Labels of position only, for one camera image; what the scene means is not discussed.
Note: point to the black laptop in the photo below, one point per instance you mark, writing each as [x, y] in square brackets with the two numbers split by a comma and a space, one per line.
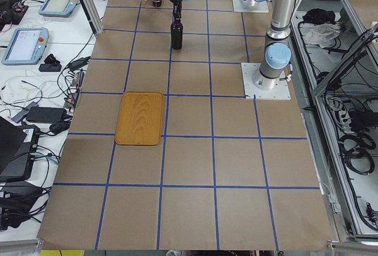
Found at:
[18, 144]

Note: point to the teach pendant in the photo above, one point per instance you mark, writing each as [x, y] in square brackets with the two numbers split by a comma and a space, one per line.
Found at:
[26, 46]
[57, 8]

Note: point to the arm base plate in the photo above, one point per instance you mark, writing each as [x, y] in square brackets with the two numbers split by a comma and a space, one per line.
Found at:
[257, 86]
[255, 6]

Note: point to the aluminium frame post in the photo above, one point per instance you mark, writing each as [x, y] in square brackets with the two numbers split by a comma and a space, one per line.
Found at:
[92, 16]

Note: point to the teach pendant far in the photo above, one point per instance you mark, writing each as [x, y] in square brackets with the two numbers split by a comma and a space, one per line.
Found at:
[57, 8]

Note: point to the teach pendant near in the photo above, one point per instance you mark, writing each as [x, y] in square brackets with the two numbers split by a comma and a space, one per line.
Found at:
[26, 46]

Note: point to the wooden tray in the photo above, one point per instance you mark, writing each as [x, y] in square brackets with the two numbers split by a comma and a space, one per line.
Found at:
[140, 118]

